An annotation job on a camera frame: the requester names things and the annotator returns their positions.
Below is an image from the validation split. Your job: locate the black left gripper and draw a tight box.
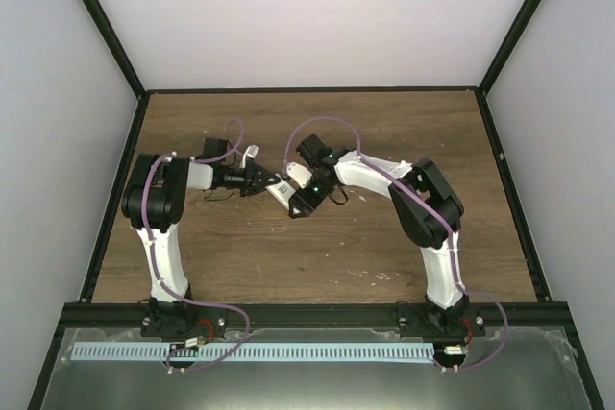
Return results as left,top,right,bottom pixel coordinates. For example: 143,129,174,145
219,161,279,197

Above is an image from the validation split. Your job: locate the white remote control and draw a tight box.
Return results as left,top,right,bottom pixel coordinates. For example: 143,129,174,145
266,179,296,211

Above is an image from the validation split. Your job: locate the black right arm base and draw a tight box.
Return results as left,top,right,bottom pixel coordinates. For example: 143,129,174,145
395,298,485,339

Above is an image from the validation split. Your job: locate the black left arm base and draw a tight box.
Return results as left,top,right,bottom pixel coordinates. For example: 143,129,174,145
138,299,251,341

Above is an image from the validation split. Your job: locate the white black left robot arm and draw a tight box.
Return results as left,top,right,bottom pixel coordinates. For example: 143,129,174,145
121,138,292,303

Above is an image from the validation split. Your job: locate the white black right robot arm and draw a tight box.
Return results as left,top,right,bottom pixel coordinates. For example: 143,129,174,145
283,134,464,336

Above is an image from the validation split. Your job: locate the metal front plate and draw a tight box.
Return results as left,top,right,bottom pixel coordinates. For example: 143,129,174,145
41,327,590,409

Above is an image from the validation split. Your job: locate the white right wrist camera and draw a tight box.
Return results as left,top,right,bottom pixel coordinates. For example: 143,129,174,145
283,162,312,189

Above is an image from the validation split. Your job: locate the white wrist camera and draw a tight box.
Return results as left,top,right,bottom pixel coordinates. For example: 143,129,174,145
283,162,312,189
240,145,259,169

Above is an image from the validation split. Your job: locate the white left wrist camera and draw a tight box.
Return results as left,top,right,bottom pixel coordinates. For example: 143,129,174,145
240,145,259,169

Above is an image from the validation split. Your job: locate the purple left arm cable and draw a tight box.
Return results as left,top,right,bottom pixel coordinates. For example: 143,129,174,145
141,117,251,375

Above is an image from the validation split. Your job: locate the light blue slotted cable duct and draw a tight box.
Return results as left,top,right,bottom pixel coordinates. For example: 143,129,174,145
70,342,435,363

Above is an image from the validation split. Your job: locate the black table frame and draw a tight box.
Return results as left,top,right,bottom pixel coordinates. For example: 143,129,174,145
26,0,606,410

